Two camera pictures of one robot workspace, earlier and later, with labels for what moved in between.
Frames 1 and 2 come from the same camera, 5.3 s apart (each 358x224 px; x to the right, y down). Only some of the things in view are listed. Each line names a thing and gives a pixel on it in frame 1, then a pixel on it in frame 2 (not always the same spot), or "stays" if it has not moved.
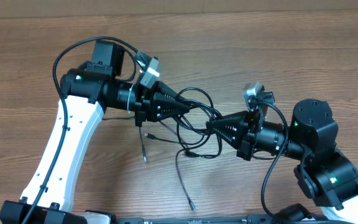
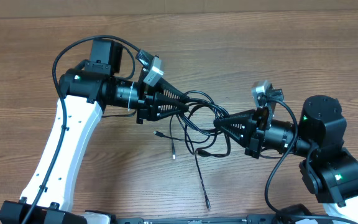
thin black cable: [140, 131] to [171, 142]
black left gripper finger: [166, 102] stays
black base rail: [256, 219] stays
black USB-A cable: [191, 154] to [199, 154]
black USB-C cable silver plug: [152, 136] to [205, 152]
